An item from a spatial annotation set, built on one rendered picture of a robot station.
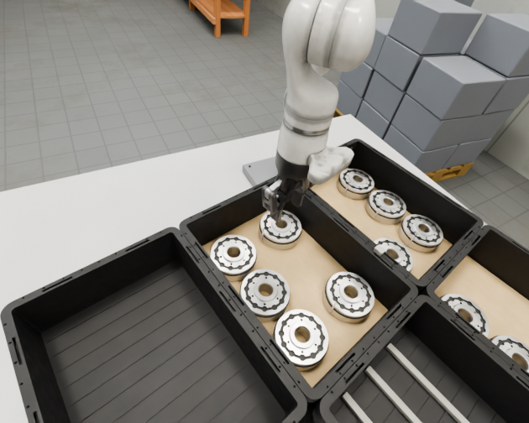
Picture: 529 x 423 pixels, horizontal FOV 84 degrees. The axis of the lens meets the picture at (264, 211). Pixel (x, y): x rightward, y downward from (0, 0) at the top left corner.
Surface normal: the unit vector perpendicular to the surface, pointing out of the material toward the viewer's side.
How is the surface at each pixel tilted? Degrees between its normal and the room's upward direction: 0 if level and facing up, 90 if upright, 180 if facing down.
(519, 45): 90
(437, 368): 0
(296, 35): 90
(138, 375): 0
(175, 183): 0
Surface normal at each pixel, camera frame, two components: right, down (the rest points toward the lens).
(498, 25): -0.93, 0.20
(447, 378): 0.11, -0.66
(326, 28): -0.29, 0.38
